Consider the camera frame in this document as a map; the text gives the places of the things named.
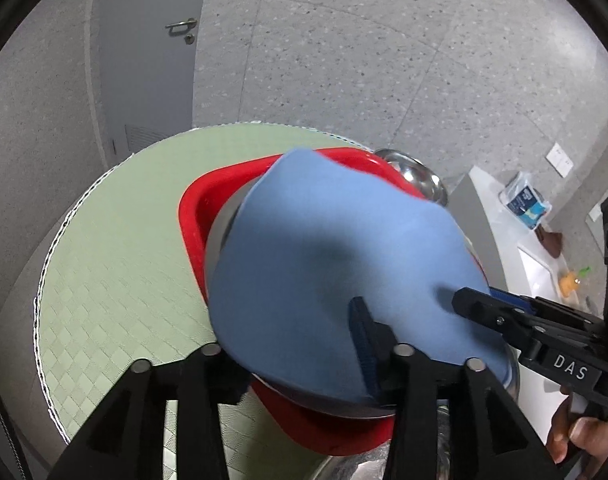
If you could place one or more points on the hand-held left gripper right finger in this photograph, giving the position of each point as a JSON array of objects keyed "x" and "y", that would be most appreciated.
[{"x": 366, "y": 360}]

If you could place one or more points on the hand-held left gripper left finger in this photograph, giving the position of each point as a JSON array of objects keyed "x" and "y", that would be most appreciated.
[{"x": 223, "y": 385}]

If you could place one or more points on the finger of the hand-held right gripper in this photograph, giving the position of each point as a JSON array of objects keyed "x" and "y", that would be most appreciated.
[
  {"x": 488, "y": 312},
  {"x": 508, "y": 298}
]

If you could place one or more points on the blue plate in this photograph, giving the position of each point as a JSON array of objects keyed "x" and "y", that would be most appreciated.
[{"x": 334, "y": 260}]

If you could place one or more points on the large stainless steel bowl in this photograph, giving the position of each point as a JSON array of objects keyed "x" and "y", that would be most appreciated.
[{"x": 218, "y": 240}]

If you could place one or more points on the red plastic basin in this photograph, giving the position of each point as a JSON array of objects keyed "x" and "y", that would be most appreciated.
[{"x": 194, "y": 220}]

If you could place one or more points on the person's right hand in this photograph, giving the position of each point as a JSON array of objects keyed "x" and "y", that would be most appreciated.
[{"x": 591, "y": 435}]

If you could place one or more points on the orange bottle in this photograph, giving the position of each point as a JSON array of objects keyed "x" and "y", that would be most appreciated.
[{"x": 569, "y": 282}]

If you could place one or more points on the brown object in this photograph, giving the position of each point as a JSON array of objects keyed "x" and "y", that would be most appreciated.
[{"x": 551, "y": 244}]

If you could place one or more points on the blue and white packet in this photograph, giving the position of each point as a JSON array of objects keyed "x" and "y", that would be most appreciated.
[{"x": 526, "y": 202}]

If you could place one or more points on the shiny steel tray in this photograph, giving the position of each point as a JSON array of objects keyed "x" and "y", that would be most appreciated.
[{"x": 356, "y": 466}]

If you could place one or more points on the small stainless steel bowl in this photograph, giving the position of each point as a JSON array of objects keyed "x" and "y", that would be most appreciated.
[{"x": 418, "y": 175}]

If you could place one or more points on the green checkered table mat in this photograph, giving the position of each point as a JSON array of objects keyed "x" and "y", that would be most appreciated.
[{"x": 124, "y": 260}]

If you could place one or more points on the door vent grille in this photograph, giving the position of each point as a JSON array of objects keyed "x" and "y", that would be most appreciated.
[{"x": 154, "y": 137}]

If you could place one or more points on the grey door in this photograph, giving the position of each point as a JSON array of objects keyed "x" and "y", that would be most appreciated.
[{"x": 144, "y": 70}]

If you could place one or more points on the white wall socket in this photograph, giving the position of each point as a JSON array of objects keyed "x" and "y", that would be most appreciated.
[
  {"x": 561, "y": 159},
  {"x": 595, "y": 211}
]

